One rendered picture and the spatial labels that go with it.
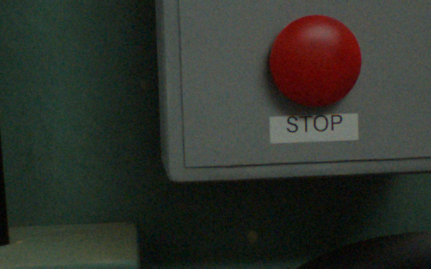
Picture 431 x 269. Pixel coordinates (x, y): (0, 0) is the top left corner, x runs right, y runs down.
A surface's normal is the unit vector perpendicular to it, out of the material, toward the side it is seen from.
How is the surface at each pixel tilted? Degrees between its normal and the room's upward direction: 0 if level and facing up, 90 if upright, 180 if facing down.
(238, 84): 90
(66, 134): 90
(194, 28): 90
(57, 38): 90
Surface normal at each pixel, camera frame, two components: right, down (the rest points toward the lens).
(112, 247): -0.04, -1.00
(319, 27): 0.10, -0.10
